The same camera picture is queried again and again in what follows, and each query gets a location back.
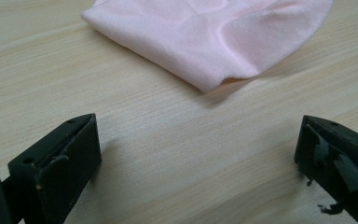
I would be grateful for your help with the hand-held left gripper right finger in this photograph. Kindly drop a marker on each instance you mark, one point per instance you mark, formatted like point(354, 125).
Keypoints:
point(341, 161)

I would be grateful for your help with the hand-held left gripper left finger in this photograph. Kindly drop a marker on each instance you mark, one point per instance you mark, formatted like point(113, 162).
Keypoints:
point(65, 168)

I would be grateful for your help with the pink cloth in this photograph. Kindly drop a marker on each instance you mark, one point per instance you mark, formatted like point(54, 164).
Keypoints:
point(208, 37)

